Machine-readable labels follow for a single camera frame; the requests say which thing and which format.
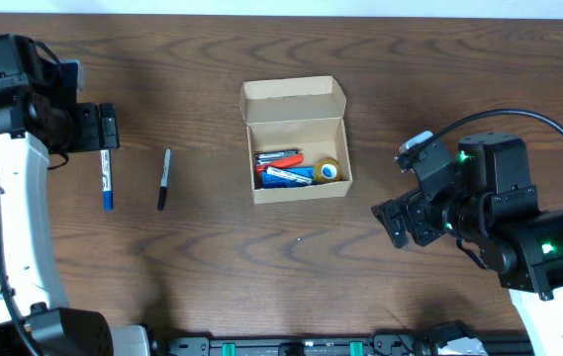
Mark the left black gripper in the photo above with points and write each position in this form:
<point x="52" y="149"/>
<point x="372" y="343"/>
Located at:
<point x="96" y="127"/>

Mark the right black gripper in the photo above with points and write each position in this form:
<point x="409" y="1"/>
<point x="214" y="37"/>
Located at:
<point x="414" y="218"/>

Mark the blue whiteboard marker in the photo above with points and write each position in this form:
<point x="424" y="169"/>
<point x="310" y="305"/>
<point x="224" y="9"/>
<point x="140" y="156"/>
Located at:
<point x="107" y="191"/>

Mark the thin black permanent marker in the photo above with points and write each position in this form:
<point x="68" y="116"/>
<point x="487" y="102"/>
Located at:
<point x="164" y="181"/>

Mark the yellow tape roll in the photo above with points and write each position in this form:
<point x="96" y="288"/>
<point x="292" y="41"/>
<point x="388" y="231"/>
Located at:
<point x="327" y="171"/>

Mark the cardboard box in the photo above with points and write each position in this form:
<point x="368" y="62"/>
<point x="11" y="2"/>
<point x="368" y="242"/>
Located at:
<point x="305" y="114"/>

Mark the black whiteboard marker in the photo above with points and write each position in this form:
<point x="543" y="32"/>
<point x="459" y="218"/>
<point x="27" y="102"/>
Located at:
<point x="289" y="175"/>

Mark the blue plastic rectangular block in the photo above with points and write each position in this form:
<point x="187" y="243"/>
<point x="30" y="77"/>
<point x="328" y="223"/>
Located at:
<point x="271" y="181"/>

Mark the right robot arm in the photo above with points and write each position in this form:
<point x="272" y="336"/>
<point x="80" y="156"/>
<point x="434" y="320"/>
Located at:
<point x="484" y="195"/>

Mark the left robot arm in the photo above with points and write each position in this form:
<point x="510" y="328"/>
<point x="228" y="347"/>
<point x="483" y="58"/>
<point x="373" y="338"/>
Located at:
<point x="35" y="315"/>

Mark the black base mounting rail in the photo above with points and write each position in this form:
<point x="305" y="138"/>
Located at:
<point x="389" y="344"/>

